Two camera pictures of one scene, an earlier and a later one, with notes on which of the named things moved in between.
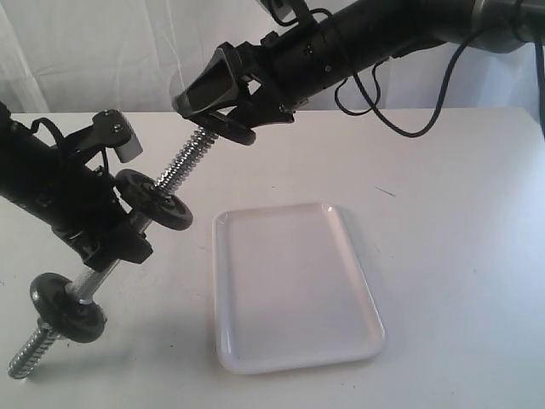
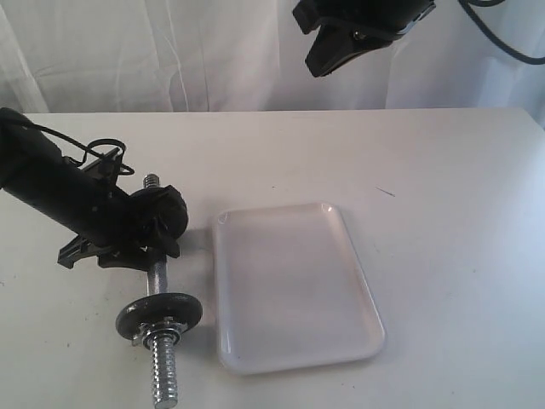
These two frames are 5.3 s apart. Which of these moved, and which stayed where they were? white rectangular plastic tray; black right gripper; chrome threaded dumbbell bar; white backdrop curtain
Moved: black right gripper; chrome threaded dumbbell bar
Stayed: white backdrop curtain; white rectangular plastic tray
